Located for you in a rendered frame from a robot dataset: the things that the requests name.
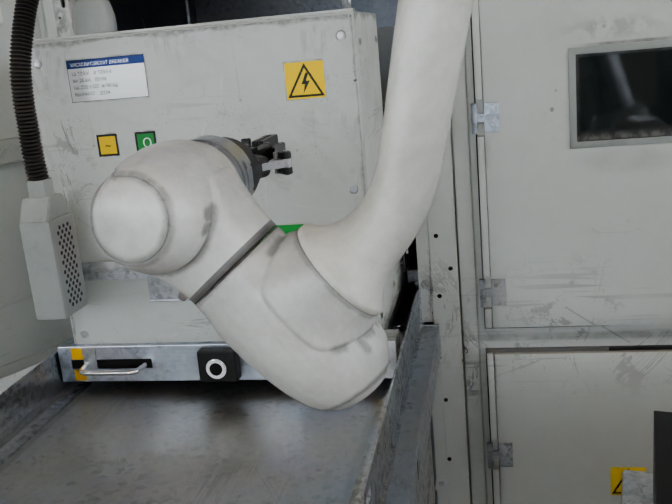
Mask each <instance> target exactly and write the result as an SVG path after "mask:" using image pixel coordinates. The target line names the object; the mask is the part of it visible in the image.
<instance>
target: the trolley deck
mask: <svg viewBox="0 0 672 504"><path fill-rule="evenodd" d="M440 355H441V353H440V337H439V324H438V323H437V326H423V331H422V335H421V340H420V345H419V349H418V354H417V358H416V363H415V367H414V372H413V377H412V381H411V386H410V390H409V395H408V399H407V404H406V409H405V413H404V418H403V422H402V427H401V431H400V436H399V441H398V445H397V450H396V454H395V459H394V463H393V468H392V473H391V477H390V482H389V486H388V491H387V495H386V500H385V504H418V503H419V497H420V490H421V483H422V476H423V470H424V463H425V456H426V449H427V443H428V436H429V429H430V422H431V416H432V409H433V402H434V395H435V389H436V382H437V375H438V369H439V362H440ZM384 382H385V379H383V381H382V383H381V384H380V385H379V386H378V387H377V388H376V389H375V390H374V391H373V392H372V393H371V394H370V395H369V396H367V397H366V398H365V399H363V400H362V401H360V402H359V403H357V404H355V405H354V406H352V407H349V408H347V409H343V410H340V411H334V410H318V409H315V408H312V407H309V406H307V405H305V404H303V403H301V402H298V401H297V400H295V399H293V398H292V397H290V396H288V395H287V394H285V393H284V392H282V391H281V390H280V389H278V388H277V387H276V386H274V385H273V384H272V383H270V382H269V381H268V380H238V381H237V382H201V381H200V380H188V381H94V382H93V383H92V384H91V385H90V386H88V387H87V388H86V389H85V390H84V391H83V392H82V393H81V394H80V395H78V396H77V397H76V398H75V399H74V400H73V401H72V402H71V403H70V404H68V405H67V406H66V407H65V408H64V409H63V410H62V411H61V412H60V413H58V414H57V415H56V416H55V417H54V418H53V419H52V420H51V421H50V422H49V423H47V424H46V425H45V426H44V427H43V428H42V429H41V430H40V431H39V432H37V433H36V434H35V435H34V436H33V437H32V438H31V439H30V440H29V441H27V442H26V443H25V444H24V445H23V446H22V447H21V448H20V449H19V450H17V451H16V452H15V453H14V454H13V455H12V456H11V457H10V458H9V459H7V460H6V461H5V462H4V463H3V464H2V465H1V466H0V504H349V501H350V497H351V494H352V491H353V487H354V484H355V480H356V477H357V474H358V470H359V467H360V463H361V460H362V457H363V453H364V450H365V446H366V443H367V440H368V436H369V433H370V429H371V426H372V423H373V419H374V416H375V412H376V409H377V406H378V402H379V399H380V395H381V392H382V389H383V385H384Z"/></svg>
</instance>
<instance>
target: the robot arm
mask: <svg viewBox="0 0 672 504"><path fill-rule="evenodd" d="M473 2H474V0H398V5H397V12H396V20H395V28H394V36H393V44H392V52H391V60H390V68H389V77H388V85H387V93H386V101H385V109H384V117H383V125H382V133H381V140H380V148H379V154H378V160H377V165H376V169H375V173H374V177H373V180H372V182H371V185H370V187H369V189H368V191H367V193H366V195H365V196H364V198H363V199H362V201H361V202H360V203H359V204H358V206H357V207H356V208H355V209H354V210H353V211H352V212H351V213H349V214H348V215H347V216H345V217H344V218H342V219H341V220H339V221H337V222H334V223H332V224H327V225H315V224H310V223H306V224H304V225H303V226H301V227H300V228H299V229H298V230H296V231H292V232H289V233H287V234H286V233H285V232H284V231H282V230H281V229H280V228H279V227H278V226H277V227H275V226H276V224H275V223H274V222H273V221H272V220H271V219H270V217H269V216H268V215H267V214H266V213H265V212H264V211H263V209H262V208H261V207H260V206H259V204H258V203H257V202H256V201H255V199H254V198H253V197H252V196H253V193H254V192H255V190H256V188H257V186H258V183H259V180H260V178H264V177H266V176H268V175H269V174H270V170H273V169H274V170H275V174H284V175H290V174H292V173H293V168H292V158H291V151H288V150H286V145H285V143H284V142H278V135H277V134H272V135H270V134H269V135H264V136H262V137H260V138H258V139H256V140H254V141H252V145H251V138H244V139H241V142H240V141H238V140H236V139H233V138H229V137H220V136H215V135H205V136H200V137H196V138H194V139H191V140H185V139H178V140H168V141H162V142H159V143H155V144H152V145H149V146H147V147H145V148H142V149H140V150H138V151H137V152H135V153H133V154H131V155H130V156H128V157H127V158H125V159H124V160H123V161H122V162H121V163H120V164H119V165H118V166H117V167H116V169H115V171H114V172H113V173H112V174H111V175H110V176H109V177H108V178H107V179H106V180H105V181H104V182H103V183H102V184H101V185H100V186H99V187H98V188H97V190H96V192H95V193H94V195H93V198H92V201H91V205H90V212H89V220H90V227H91V231H92V234H93V237H94V239H95V241H96V243H97V245H98V246H99V248H100V249H101V250H102V251H103V253H104V254H105V255H106V256H108V257H109V258H110V259H111V260H113V261H115V262H116V263H118V264H120V265H122V266H124V267H126V268H128V269H131V270H134V271H136V272H140V273H144V274H148V275H152V276H155V277H157V278H159V279H161V280H162V281H164V282H166V283H168V284H170V285H171V286H172V287H174V288H175V289H177V290H178V291H180V292H181V293H182V294H183V295H185V296H186V297H187V298H188V299H189V300H190V301H192V302H193V303H194V304H197V303H198V302H199V301H200V300H201V299H202V298H203V297H204V296H205V295H206V294H207V293H208V292H209V291H210V290H211V289H212V288H213V287H214V286H215V285H216V284H217V283H218V282H219V281H220V282H219V283H218V284H217V285H216V286H215V287H214V288H213V289H212V290H211V291H210V292H209V293H208V294H207V295H206V296H205V297H204V298H203V299H202V300H201V301H200V302H199V303H198V304H197V305H196V306H197V307H198V308H199V310H200V311H201V312H202V313H203V314H204V315H205V316H206V317H207V319H208V320H209V321H210V323H211V324H212V326H213V327H214V329H215V330H216V331H217V333H218V334H219V335H220V336H221V337H222V338H223V339H224V340H225V342H226V343H227V344H228V345H229V346H230V347H231V348H232V349H233V350H234V351H235V352H236V353H237V354H238V355H239V356H240V357H241V358H242V359H244V360H245V361H246V362H247V363H248V364H249V365H250V366H251V367H252V368H253V369H255V370H256V371H257V372H258V373H259V374H261V375H262V376H263V377H264V378H265V379H266V380H268V381H269V382H270V383H272V384H273V385H274V386H276V387H277V388H278V389H280V390H281V391H282V392H284V393H285V394H287V395H288V396H290V397H292V398H293V399H295V400H297V401H298V402H301V403H303V404H305V405H307V406H309V407H312V408H315V409H318V410H334V411H340V410H343V409H347V408H349V407H352V406H354V405H355V404H357V403H359V402H360V401H362V400H363V399H365V398H366V397H367V396H369V395H370V394H371V393H372V392H373V391H374V390H375V389H376V388H377V387H378V386H379V385H380V384H381V383H382V381H383V379H384V377H385V376H386V374H387V367H388V364H389V362H390V354H389V345H388V340H387V335H386V333H385V331H384V329H383V328H382V327H381V326H380V324H379V323H378V322H377V321H376V318H377V315H378V314H379V313H380V312H381V311H382V310H383V309H384V306H385V304H384V286H385V282H386V280H387V278H388V276H389V274H390V273H391V271H392V270H393V268H394V267H395V265H396V264H397V263H398V261H399V260H400V259H401V257H402V256H403V255H404V253H405V252H406V251H407V249H408V248H409V246H410V245H411V243H412V242H413V240H414V239H415V237H416V235H417V234H418V232H419V230H420V229H421V227H422V225H423V223H424V221H425V219H426V217H427V214H428V212H429V209H430V207H431V204H432V202H433V199H434V196H435V192H436V189H437V185H438V182H439V178H440V174H441V169H442V165H443V160H444V155H445V150H446V145H447V140H448V134H449V129H450V124H451V118H452V113H453V108H454V102H455V97H456V92H457V86H458V81H459V76H460V71H461V65H462V60H463V55H464V49H465V44H466V39H467V33H468V28H469V23H470V18H471V12H472V7H473ZM274 227H275V228H274ZM273 228H274V229H273ZM272 229H273V230H272ZM271 230H272V231H271ZM270 231H271V232H270ZM269 232H270V233H269ZM268 233H269V234H268ZM267 234H268V235H267ZM266 235H267V236H266ZM265 236H266V237H265ZM264 237H265V238H264ZM263 238H264V239H263ZM262 239H263V240H262ZM261 240H262V241H261ZM260 241H261V242H260ZM259 242H260V243H259ZM258 243H259V244H258ZM257 244H258V245H257ZM256 245H257V246H256ZM255 246H256V247H255ZM254 247H255V248H254ZM253 248H254V249H253ZM252 249H253V250H252ZM251 250H252V251H251ZM250 251H251V252H250ZM249 252H250V253H249ZM248 253H249V254H248Z"/></svg>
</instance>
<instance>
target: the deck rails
mask: <svg viewBox="0 0 672 504"><path fill-rule="evenodd" d="M423 326H424V324H421V319H420V305H419V290H418V289H417V290H416V294H415V297H414V301H413V305H412V308H411V312H410V316H409V319H408V323H407V324H401V327H400V331H399V332H405V334H404V337H403V341H402V345H401V348H400V352H399V356H398V359H397V363H396V367H395V370H394V374H393V377H392V378H385V382H384V385H383V389H382V392H381V395H380V399H379V402H378V406H377V409H376V412H375V416H374V419H373V423H372V426H371V429H370V433H369V436H368V440H367V443H366V446H365V450H364V453H363V457H362V460H361V463H360V467H359V470H358V474H357V477H356V480H355V484H354V487H353V491H352V494H351V497H350V501H349V504H385V500H386V495H387V491H388V486H389V482H390V477H391V473H392V468H393V463H394V459H395V454H396V450H397V445H398V441H399V436H400V431H401V427H402V422H403V418H404V413H405V409H406V404H407V399H408V395H409V390H410V386H411V381H412V377H413V372H414V367H415V363H416V358H417V354H418V349H419V345H420V340H421V335H422V331H423ZM93 382H94V381H89V382H64V381H63V377H62V372H61V366H60V361H59V355H58V350H57V351H56V352H55V353H53V354H52V355H51V356H49V357H48V358H47V359H45V360H44V361H43V362H41V363H40V364H39V365H37V366H36V367H35V368H33V369H32V370H31V371H29V372H28V373H27V374H25V375H24V376H23V377H22V378H20V379H19V380H18V381H16V382H15V383H14V384H12V385H11V386H10V387H8V388H7V389H6V390H4V391H3V392H2V393H0V466H1V465H2V464H3V463H4V462H5V461H6V460H7V459H9V458H10V457H11V456H12V455H13V454H14V453H15V452H16V451H17V450H19V449H20V448H21V447H22V446H23V445H24V444H25V443H26V442H27V441H29V440H30V439H31V438H32V437H33V436H34V435H35V434H36V433H37V432H39V431H40V430H41V429H42V428H43V427H44V426H45V425H46V424H47V423H49V422H50V421H51V420H52V419H53V418H54V417H55V416H56V415H57V414H58V413H60V412H61V411H62V410H63V409H64V408H65V407H66V406H67V405H68V404H70V403H71V402H72V401H73V400H74V399H75V398H76V397H77V396H78V395H80V394H81V393H82V392H83V391H84V390H85V389H86V388H87V387H88V386H90V385H91V384H92V383H93Z"/></svg>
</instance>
